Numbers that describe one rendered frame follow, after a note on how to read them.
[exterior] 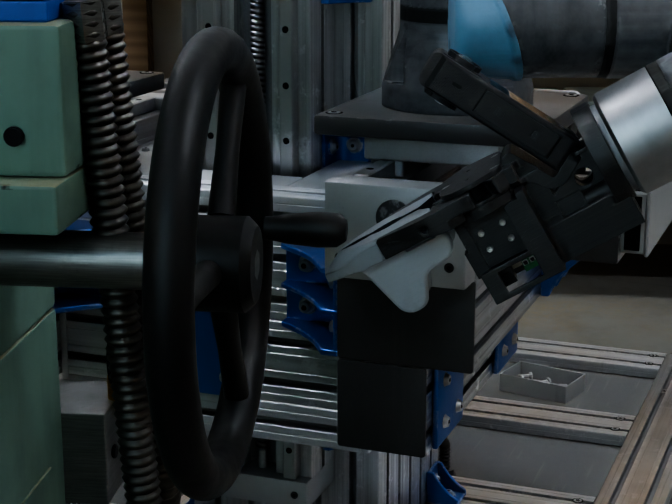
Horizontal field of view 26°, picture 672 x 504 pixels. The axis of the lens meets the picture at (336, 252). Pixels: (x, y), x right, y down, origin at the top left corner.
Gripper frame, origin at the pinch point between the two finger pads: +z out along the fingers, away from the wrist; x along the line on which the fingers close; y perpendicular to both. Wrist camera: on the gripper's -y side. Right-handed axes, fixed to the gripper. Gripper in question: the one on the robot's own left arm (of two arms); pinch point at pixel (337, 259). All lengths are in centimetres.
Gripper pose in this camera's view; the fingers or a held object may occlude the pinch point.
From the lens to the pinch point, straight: 100.8
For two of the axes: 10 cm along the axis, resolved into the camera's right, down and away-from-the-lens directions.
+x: 1.2, -2.5, 9.6
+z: -8.6, 4.6, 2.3
